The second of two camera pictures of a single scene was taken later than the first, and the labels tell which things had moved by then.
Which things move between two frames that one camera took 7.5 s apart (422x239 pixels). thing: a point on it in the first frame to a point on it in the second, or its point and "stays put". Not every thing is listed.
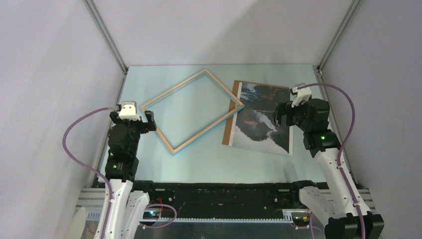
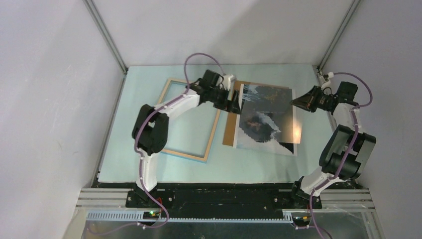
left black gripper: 149,125 to 232,105
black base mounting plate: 227,199 stays put
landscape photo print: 254,127 stays put
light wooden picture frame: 197,75 to 168,80
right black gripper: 285,108 to 307,100
